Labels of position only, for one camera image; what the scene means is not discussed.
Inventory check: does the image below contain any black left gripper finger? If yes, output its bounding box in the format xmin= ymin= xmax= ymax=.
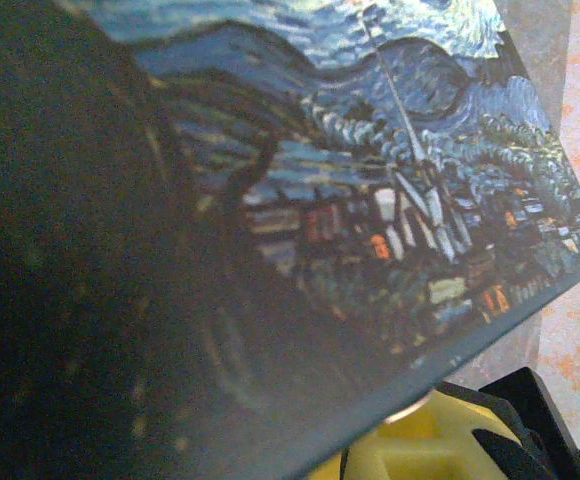
xmin=313 ymin=366 xmax=580 ymax=480

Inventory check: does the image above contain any starry night painted box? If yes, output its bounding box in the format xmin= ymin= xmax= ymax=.
xmin=0 ymin=0 xmax=580 ymax=480

